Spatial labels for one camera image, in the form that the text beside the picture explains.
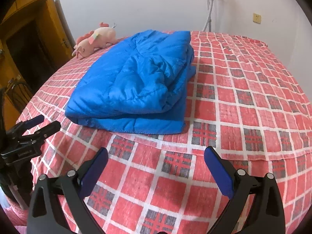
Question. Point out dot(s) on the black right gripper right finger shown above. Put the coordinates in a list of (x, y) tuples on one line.
[(266, 214)]

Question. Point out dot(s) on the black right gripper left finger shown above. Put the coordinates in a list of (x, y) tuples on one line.
[(46, 214)]

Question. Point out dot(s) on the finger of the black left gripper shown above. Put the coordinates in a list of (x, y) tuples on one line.
[(47, 131), (22, 126)]

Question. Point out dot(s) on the blue puffer jacket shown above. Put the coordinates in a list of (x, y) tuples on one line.
[(139, 86)]

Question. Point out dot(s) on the black metal chair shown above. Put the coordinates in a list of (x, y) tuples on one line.
[(16, 93)]

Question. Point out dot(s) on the wooden wardrobe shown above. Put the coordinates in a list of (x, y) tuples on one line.
[(34, 46)]

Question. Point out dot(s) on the red plaid bed blanket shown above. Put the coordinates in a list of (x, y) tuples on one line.
[(242, 101)]

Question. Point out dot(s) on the pink unicorn plush toy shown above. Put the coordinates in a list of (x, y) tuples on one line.
[(100, 38)]

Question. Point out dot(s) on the grey metal stand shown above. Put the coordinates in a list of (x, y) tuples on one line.
[(208, 23)]

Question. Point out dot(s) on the yellow wall socket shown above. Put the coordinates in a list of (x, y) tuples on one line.
[(257, 18)]

